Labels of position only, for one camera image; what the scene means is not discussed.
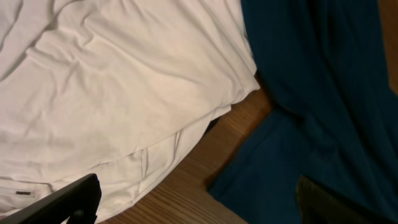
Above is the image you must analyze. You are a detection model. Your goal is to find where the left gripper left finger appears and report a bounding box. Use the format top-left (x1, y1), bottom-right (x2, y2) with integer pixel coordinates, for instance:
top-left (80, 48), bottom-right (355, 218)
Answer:
top-left (1, 174), bottom-right (101, 224)

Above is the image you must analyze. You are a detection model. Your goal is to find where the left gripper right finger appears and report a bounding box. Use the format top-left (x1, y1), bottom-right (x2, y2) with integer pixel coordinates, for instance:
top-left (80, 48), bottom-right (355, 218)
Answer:
top-left (295, 175), bottom-right (396, 224)

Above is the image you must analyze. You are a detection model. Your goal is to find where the dark blue t-shirt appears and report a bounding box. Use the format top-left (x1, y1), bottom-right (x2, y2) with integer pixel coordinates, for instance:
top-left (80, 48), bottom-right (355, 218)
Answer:
top-left (208, 0), bottom-right (397, 223)

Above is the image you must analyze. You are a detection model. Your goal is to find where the white t-shirt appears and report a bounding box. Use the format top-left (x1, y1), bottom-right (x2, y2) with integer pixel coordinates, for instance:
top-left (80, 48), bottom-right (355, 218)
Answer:
top-left (1, 0), bottom-right (259, 222)

